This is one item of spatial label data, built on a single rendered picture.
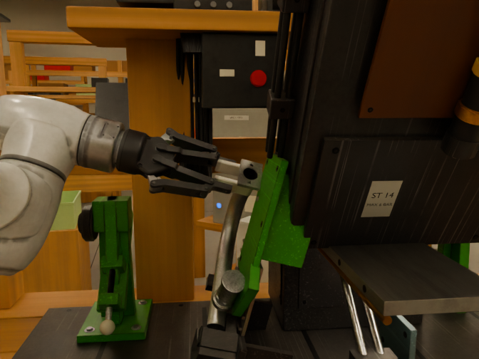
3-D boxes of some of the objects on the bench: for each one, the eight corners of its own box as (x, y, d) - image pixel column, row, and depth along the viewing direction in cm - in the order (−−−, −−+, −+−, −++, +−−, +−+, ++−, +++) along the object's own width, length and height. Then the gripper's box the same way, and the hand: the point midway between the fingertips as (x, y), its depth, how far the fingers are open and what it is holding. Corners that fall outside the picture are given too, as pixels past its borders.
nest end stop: (228, 370, 69) (236, 360, 65) (192, 363, 68) (198, 354, 64) (228, 362, 70) (237, 353, 66) (193, 356, 69) (199, 346, 65)
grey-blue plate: (414, 419, 60) (420, 330, 58) (400, 420, 60) (407, 330, 58) (385, 377, 70) (389, 299, 68) (373, 379, 70) (378, 300, 67)
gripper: (105, 173, 64) (254, 209, 67) (133, 101, 73) (262, 136, 76) (106, 198, 70) (242, 230, 73) (131, 129, 79) (251, 160, 82)
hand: (234, 177), depth 74 cm, fingers closed on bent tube, 3 cm apart
